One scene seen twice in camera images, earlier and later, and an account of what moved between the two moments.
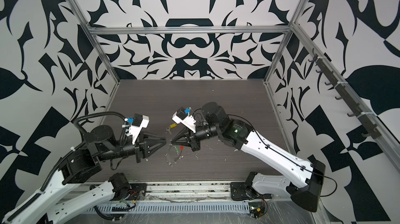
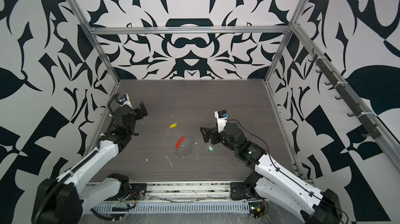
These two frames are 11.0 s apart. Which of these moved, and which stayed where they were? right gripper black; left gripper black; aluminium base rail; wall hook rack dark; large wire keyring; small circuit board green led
Moved: left gripper black; right gripper black; large wire keyring
Stayed: aluminium base rail; small circuit board green led; wall hook rack dark
